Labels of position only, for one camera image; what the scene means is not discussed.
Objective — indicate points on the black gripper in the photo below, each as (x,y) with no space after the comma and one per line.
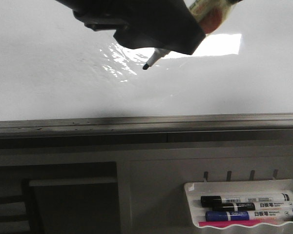
(164,24)

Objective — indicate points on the white whiteboard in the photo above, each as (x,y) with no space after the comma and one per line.
(52,67)

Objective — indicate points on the grey aluminium whiteboard tray ledge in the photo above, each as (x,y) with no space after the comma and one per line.
(143,125)

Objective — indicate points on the metal hook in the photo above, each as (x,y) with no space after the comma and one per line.
(205,177)
(229,174)
(252,173)
(275,174)

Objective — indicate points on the white plastic marker tray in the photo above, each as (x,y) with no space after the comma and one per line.
(194,191)

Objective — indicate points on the black capped marker top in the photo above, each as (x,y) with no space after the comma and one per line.
(210,200)

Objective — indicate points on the blue capped marker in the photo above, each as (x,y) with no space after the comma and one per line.
(284,215)

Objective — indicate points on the black marker middle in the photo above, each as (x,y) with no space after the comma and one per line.
(253,206)

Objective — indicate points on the pink eraser strip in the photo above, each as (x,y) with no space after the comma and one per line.
(222,224)

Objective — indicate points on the dark chair back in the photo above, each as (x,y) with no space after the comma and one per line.
(74,206)

